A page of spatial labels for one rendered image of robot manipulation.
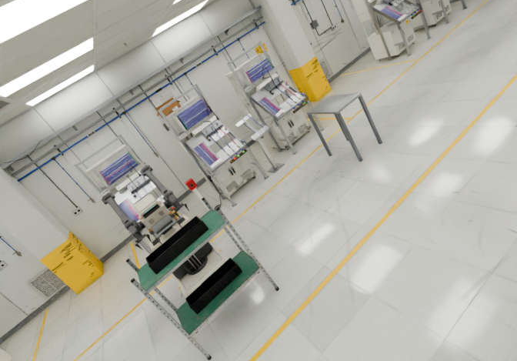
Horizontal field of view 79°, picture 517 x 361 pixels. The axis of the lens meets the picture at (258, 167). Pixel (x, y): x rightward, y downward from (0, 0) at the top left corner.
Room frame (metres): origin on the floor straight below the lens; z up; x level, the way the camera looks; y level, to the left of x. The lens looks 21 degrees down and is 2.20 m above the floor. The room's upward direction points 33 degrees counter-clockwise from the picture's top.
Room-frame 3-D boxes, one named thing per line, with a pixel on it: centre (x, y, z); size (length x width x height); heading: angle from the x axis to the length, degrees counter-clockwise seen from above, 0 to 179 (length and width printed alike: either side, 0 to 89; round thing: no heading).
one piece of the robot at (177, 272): (3.36, 1.27, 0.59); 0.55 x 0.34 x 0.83; 110
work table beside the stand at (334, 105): (4.13, -1.33, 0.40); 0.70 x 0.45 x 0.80; 16
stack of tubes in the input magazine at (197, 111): (5.35, 0.43, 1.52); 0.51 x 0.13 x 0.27; 109
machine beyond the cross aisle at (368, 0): (7.08, -4.20, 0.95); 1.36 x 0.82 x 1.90; 19
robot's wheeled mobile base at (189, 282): (3.27, 1.24, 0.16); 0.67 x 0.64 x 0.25; 20
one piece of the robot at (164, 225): (3.00, 1.14, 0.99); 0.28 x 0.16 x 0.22; 110
